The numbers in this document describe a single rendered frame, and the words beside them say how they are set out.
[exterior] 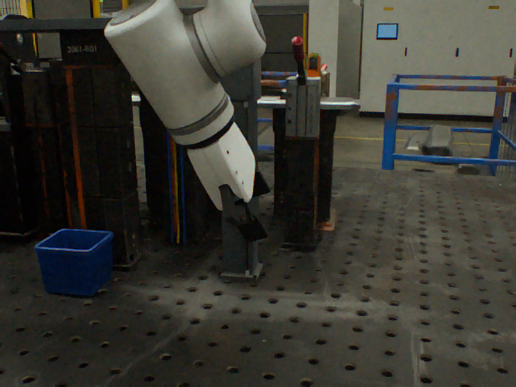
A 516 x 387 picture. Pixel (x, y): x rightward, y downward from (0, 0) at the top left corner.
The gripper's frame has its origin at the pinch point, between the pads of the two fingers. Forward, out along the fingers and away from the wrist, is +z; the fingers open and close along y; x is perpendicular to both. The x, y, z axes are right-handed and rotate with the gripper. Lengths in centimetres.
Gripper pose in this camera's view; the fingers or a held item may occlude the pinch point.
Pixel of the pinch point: (256, 210)
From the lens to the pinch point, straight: 71.9
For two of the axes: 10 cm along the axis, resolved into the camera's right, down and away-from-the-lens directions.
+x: 9.1, -2.8, -3.0
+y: -0.5, 6.6, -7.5
